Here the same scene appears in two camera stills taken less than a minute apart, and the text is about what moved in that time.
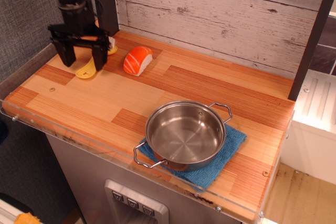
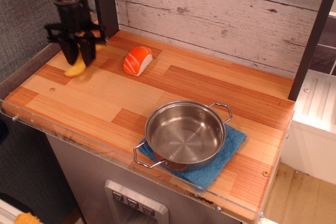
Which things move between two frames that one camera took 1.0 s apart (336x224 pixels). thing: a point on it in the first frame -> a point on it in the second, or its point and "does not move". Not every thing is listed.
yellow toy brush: [89, 70] -> [80, 67]
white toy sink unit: [310, 147] does not move
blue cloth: [204, 177] does not move
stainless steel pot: [184, 135] does not move
